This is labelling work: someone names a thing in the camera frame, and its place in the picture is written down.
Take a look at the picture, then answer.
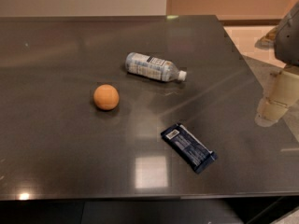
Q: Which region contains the blue rxbar blueberry wrapper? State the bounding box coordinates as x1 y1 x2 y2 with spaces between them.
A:
161 123 218 174

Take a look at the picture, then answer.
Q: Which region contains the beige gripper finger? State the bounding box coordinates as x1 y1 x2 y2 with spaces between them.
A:
256 64 299 122

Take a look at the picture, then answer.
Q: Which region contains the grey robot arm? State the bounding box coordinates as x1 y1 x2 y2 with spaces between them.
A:
255 2 299 127

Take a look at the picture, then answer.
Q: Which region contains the orange ball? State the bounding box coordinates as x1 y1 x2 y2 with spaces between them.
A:
93 84 120 111

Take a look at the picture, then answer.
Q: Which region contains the clear plastic water bottle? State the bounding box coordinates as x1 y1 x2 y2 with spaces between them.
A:
125 52 187 82

